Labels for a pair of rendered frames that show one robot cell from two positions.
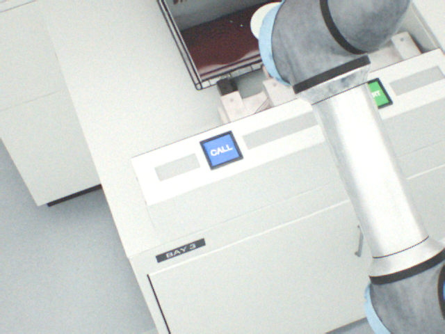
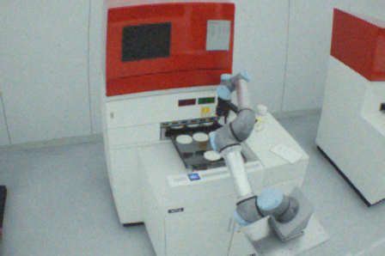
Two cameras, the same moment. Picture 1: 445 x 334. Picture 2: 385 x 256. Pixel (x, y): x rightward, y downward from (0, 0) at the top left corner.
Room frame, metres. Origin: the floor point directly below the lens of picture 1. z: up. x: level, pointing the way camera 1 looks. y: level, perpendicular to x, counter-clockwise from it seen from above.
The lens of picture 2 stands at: (-0.76, 0.20, 2.13)
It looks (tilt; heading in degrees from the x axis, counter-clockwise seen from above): 30 degrees down; 353
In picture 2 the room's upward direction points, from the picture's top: 3 degrees clockwise
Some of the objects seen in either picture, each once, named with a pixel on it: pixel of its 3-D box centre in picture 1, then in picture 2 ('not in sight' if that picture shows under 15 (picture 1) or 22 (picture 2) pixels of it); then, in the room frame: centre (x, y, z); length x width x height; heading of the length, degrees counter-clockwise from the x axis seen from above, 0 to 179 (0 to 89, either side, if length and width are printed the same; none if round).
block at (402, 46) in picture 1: (407, 54); not in sight; (0.95, -0.36, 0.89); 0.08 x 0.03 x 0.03; 12
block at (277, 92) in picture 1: (280, 99); not in sight; (0.90, -0.12, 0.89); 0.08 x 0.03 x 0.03; 12
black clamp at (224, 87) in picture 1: (225, 89); not in sight; (0.94, -0.03, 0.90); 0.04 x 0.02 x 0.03; 12
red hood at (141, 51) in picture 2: not in sight; (158, 32); (1.65, 0.18, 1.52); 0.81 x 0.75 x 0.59; 102
